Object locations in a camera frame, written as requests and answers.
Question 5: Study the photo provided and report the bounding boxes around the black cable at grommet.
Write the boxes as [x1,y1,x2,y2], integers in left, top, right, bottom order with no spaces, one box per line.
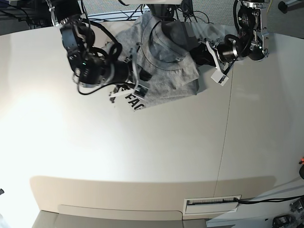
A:
[223,196,304,205]

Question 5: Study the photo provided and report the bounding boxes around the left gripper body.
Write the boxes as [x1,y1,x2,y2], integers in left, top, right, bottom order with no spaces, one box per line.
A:
[189,38,225,69]

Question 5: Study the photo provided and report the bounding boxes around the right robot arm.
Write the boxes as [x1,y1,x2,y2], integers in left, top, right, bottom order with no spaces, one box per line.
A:
[47,0,150,99]

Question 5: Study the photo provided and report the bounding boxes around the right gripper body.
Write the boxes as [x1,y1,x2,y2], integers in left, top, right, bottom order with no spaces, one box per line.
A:
[125,46,150,92]

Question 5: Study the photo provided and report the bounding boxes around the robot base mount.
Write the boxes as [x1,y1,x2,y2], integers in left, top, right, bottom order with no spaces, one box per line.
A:
[147,4,180,21]

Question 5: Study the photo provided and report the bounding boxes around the white table cable grommet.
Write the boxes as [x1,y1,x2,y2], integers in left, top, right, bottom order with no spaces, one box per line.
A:
[182,195,241,216]

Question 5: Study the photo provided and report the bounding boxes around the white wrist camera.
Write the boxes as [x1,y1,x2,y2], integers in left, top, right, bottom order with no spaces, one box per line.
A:
[211,70,229,86]
[133,82,150,99]

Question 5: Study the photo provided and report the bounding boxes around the grey T-shirt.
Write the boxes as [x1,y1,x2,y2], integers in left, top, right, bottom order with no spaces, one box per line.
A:
[116,12,200,110]

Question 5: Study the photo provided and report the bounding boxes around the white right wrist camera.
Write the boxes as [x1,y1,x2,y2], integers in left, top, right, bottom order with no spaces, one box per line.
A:
[133,82,150,99]

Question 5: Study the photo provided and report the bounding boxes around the orange black object right edge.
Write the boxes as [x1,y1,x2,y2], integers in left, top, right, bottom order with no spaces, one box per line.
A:
[299,157,304,164]

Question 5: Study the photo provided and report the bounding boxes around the black device bottom right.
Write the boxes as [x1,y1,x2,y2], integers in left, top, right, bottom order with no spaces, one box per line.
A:
[272,215,293,228]

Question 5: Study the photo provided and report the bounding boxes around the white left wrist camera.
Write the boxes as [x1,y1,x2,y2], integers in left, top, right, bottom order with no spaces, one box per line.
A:
[211,70,229,86]

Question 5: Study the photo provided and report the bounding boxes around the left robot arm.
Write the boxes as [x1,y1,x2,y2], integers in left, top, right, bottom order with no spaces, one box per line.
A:
[211,0,269,74]

